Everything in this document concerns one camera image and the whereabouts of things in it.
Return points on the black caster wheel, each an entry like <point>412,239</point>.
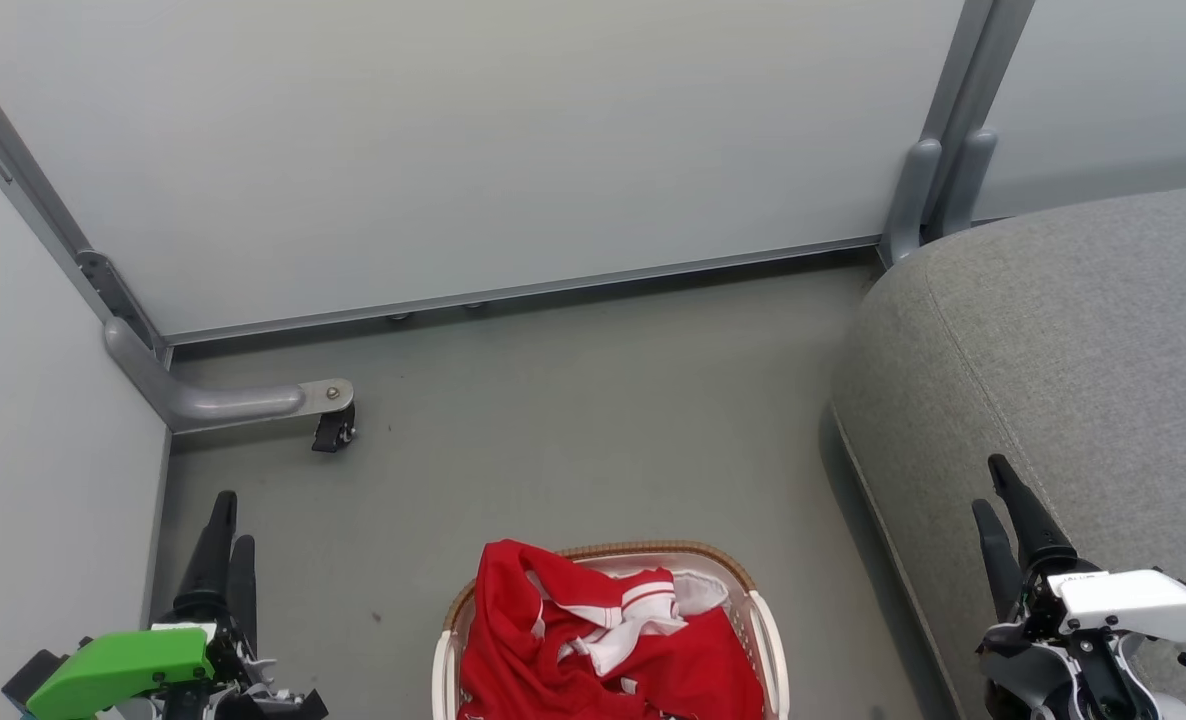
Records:
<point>333,430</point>

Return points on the grey partition corner post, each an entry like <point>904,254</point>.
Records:
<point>43,200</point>

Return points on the grey metal partition foot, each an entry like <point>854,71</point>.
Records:
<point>223,402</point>

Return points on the red shirt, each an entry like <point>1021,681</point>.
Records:
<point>498,640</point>

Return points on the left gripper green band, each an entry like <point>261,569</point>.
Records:
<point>123,665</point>

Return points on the red shorts white stripes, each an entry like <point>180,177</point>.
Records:
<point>643,598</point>

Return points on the grey partition base rail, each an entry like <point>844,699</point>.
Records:
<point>513,293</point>

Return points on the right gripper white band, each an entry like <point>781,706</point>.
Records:
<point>1123,600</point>

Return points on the grey fabric sofa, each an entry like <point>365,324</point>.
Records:
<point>1053,350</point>

